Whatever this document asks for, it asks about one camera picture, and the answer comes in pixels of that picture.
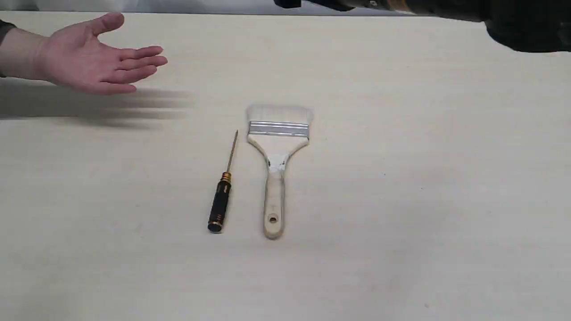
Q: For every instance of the person's open hand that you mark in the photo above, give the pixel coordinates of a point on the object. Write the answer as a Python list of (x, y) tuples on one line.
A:
[(74, 57)]

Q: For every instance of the wooden paint brush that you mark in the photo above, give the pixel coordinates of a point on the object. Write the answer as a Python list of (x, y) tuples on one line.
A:
[(277, 132)]

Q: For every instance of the black gold precision screwdriver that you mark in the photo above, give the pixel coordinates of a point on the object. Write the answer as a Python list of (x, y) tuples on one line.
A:
[(222, 195)]

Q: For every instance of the person's forearm dark sleeve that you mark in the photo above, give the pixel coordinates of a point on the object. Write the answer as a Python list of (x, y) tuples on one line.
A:
[(20, 53)]

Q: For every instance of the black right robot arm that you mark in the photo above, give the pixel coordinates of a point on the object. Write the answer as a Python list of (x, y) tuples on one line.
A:
[(528, 26)]

